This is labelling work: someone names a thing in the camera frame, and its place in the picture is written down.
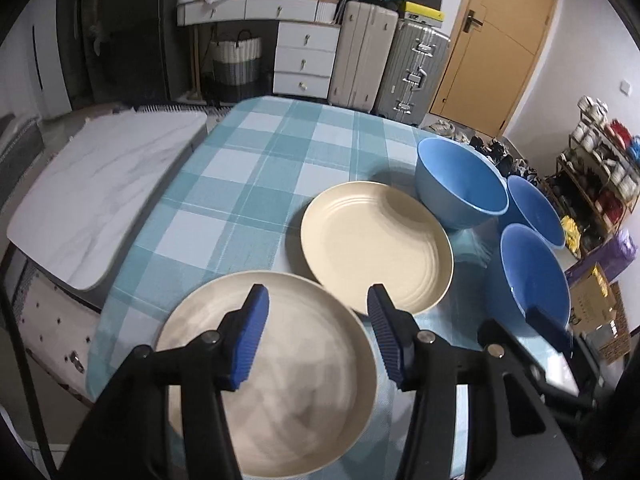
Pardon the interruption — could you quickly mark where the teal checked tablecloth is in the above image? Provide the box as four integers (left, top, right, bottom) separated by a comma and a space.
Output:
85, 96, 576, 480

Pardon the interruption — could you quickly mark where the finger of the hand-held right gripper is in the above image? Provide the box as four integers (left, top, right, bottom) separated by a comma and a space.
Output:
522, 305, 576, 353

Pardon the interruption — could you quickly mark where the metal shoe rack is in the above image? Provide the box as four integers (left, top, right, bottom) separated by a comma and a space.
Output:
545, 95, 640, 256

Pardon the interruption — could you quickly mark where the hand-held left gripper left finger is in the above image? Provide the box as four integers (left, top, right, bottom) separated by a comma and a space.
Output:
55, 284, 271, 480

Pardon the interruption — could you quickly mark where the purple bag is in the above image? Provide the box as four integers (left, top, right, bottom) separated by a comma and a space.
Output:
565, 230, 638, 286

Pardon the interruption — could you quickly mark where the brown wicker basket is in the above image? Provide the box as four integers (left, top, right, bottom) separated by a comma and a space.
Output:
595, 285, 633, 366

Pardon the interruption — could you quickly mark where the black wardrobe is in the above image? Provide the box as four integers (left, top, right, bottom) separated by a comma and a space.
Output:
55, 0, 193, 108

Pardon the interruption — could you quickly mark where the row of shoes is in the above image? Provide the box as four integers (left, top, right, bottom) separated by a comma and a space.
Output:
425, 120, 541, 181

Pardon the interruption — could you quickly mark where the silver suitcase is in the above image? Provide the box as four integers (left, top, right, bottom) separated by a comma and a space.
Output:
375, 19, 452, 126

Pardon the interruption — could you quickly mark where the beige suitcase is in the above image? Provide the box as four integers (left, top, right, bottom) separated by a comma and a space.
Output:
327, 1, 400, 111

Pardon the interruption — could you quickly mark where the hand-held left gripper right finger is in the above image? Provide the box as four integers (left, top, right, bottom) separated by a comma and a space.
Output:
366, 284, 586, 480

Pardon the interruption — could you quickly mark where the yellow bag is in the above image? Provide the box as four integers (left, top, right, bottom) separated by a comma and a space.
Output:
561, 215, 583, 252

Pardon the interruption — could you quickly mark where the beige round plate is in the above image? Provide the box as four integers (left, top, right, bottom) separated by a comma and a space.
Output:
300, 181, 455, 317
155, 270, 378, 478

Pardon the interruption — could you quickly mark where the white desk with drawers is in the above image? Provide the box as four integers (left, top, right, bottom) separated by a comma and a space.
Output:
176, 0, 342, 98

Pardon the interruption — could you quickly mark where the yellow and black box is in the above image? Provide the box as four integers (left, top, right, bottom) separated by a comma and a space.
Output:
404, 2, 444, 28

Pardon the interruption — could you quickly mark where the wooden door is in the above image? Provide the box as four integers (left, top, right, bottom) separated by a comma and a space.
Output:
429, 0, 560, 138

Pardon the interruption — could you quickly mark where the cardboard box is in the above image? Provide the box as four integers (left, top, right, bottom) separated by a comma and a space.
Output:
570, 265, 618, 336

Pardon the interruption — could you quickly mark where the woven laundry basket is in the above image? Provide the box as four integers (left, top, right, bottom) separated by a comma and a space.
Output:
209, 31, 263, 101

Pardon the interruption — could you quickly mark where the blue bowl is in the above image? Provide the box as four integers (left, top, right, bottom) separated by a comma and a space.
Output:
415, 137, 510, 231
506, 176, 566, 251
500, 223, 572, 338

